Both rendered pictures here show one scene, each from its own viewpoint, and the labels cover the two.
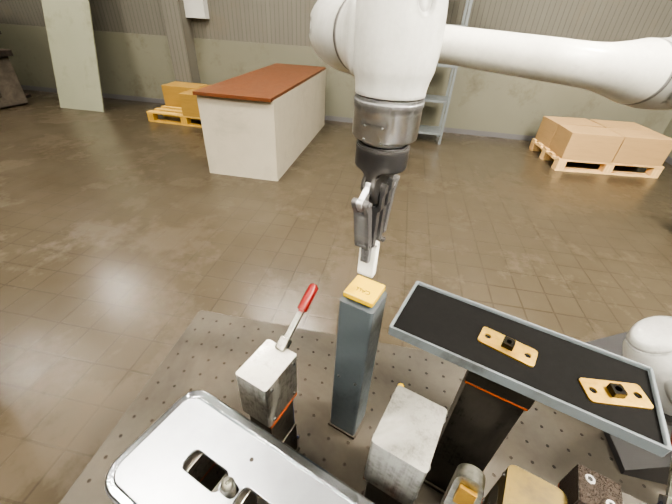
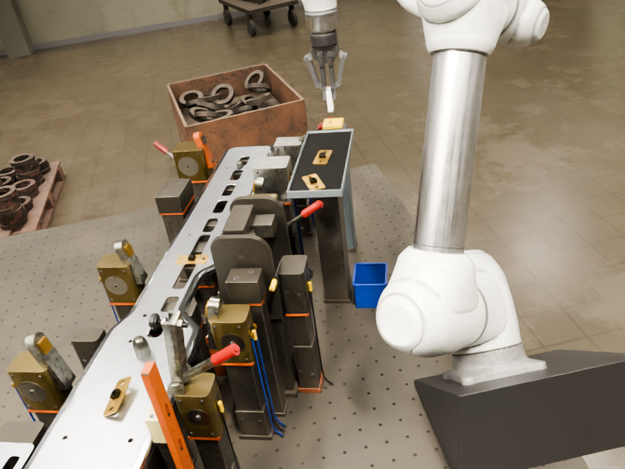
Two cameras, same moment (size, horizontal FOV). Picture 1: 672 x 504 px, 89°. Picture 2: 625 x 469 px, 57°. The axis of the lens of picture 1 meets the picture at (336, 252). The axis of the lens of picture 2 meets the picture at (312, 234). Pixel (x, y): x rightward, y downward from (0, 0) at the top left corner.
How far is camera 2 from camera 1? 166 cm
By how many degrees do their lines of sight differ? 60
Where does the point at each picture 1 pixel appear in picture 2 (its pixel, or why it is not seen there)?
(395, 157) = (313, 37)
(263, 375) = (281, 142)
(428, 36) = not seen: outside the picture
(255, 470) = (249, 168)
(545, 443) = not seen: hidden behind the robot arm
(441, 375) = not seen: hidden behind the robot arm
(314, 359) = (379, 218)
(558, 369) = (318, 169)
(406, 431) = (267, 162)
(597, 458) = (418, 370)
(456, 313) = (337, 143)
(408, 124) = (312, 21)
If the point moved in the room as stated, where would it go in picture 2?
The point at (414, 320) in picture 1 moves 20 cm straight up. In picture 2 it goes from (320, 136) to (312, 68)
